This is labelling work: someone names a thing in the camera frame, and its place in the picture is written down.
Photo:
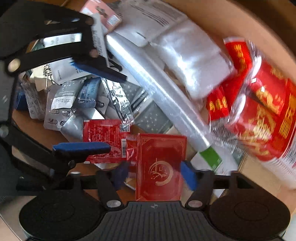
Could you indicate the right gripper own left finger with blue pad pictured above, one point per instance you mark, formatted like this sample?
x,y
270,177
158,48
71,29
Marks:
x,y
108,182

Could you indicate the silver blister pill pack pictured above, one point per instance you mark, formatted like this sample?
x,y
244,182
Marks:
x,y
60,99

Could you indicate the clear plastic wrap roll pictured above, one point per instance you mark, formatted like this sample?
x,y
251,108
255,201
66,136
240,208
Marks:
x,y
166,94

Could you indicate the red paper cups pack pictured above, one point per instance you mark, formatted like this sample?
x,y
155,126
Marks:
x,y
254,108

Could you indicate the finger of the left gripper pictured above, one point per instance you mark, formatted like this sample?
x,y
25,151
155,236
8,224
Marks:
x,y
70,154
21,26

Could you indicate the red gift box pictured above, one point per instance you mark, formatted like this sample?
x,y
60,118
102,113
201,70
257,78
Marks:
x,y
158,167

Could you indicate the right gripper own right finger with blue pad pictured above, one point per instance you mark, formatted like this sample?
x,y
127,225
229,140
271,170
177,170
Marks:
x,y
201,182

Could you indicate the pink card package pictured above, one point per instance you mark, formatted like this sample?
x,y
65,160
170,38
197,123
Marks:
x,y
101,11

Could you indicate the white zip bags pack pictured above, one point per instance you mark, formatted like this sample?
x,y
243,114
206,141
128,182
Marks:
x,y
194,58

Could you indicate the red sachet packet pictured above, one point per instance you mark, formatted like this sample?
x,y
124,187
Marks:
x,y
114,133

